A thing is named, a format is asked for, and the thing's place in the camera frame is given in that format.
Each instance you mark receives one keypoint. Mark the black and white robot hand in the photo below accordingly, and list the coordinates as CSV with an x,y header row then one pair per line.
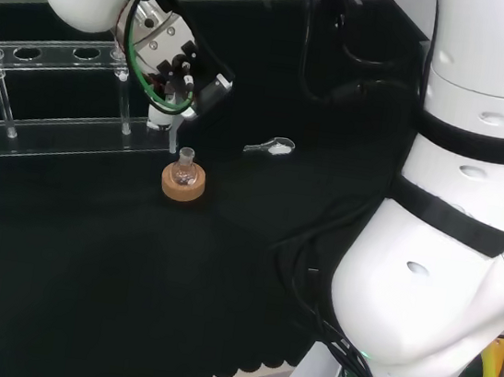
x,y
168,47

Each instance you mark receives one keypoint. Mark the glass round-bottom flask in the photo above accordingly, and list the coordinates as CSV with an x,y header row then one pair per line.
x,y
184,172

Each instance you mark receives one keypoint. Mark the clear acrylic funnel stand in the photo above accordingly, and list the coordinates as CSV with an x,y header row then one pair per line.
x,y
69,132

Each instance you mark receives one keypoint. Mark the glass weighing funnel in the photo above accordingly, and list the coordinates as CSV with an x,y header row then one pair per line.
x,y
278,148

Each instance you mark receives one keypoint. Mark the black cloth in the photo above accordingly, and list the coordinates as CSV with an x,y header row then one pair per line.
x,y
106,271

